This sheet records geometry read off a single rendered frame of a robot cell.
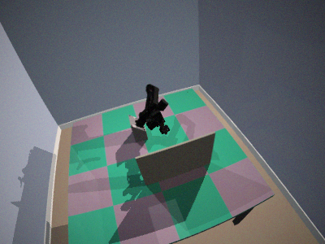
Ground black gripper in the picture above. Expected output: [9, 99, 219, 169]
[151, 111, 170, 135]

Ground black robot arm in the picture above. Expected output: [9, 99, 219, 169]
[135, 84, 168, 130]

